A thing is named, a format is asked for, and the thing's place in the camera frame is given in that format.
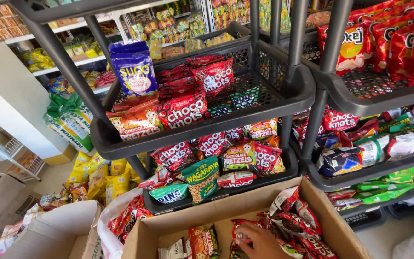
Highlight person's right hand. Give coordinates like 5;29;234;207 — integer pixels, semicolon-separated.
234;222;292;259

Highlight red chocolate snack packet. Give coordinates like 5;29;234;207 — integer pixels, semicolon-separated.
229;218;265;259

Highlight orange pretzel packet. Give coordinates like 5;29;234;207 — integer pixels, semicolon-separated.
188;224;220;259
106;104;164;141

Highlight pile of red snack packets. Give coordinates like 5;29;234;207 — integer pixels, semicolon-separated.
257;185;339;259

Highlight white snack packet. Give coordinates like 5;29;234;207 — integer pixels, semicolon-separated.
157;237;192;259

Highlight green garlic nut packet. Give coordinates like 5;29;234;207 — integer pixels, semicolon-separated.
180;155;222;206

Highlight open brown cardboard box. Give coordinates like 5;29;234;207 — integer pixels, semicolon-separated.
122;176;374;259

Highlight heap of red orange packets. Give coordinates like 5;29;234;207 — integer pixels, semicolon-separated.
138;118;287;189

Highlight teal snack packet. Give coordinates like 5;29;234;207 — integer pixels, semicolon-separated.
148;183;190;204

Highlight clear bag of red packets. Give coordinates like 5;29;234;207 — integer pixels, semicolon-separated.
97;187;154;259

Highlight dark blue snack packets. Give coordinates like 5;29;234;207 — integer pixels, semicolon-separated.
208;86;261;118

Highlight red chocolate knots packet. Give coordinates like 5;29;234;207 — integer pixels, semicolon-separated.
193;59;236;97
156;92;210;130

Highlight heap of green packets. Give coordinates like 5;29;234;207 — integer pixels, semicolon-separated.
327;167;414;212

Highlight heap of yellow packets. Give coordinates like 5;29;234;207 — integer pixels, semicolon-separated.
63;151;147;206

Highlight heap of mixed snack packets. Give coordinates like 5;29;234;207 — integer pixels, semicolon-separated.
293;106;414;179

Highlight stack of red knots packets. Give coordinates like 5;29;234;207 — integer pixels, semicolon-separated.
155;55;225;105

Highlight white cardboard carton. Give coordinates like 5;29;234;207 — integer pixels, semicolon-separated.
4;200;104;259

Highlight blue peanut packet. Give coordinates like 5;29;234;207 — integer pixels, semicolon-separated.
108;39;151;55
111;50;159;98

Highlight green and white sack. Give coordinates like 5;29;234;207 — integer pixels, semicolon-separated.
43;92;95;154

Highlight dark grey plastic rack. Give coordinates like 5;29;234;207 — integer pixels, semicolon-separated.
9;0;316;216
257;0;414;231

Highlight row of red chip bags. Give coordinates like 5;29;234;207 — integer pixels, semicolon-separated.
316;0;414;88

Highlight white counter block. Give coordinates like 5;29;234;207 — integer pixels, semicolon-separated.
0;14;77;167

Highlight white wall shelves with goods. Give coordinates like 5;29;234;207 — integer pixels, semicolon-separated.
0;0;337;95

